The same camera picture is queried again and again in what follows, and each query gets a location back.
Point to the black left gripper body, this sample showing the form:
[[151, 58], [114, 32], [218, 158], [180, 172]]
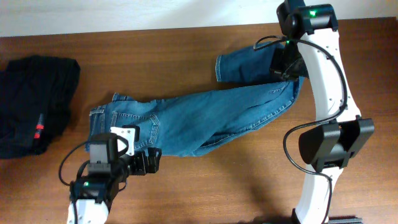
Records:
[[137, 164]]

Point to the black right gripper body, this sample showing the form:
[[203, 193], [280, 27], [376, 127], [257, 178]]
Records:
[[289, 63]]

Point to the blue denim jeans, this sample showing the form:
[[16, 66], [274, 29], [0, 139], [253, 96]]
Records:
[[194, 125]]

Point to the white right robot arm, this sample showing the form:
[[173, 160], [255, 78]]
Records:
[[339, 131]]

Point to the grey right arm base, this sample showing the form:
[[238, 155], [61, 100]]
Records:
[[345, 220]]

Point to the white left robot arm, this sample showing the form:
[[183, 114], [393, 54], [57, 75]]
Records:
[[98, 179]]

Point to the black fabric bag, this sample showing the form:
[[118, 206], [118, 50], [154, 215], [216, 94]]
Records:
[[36, 93]]

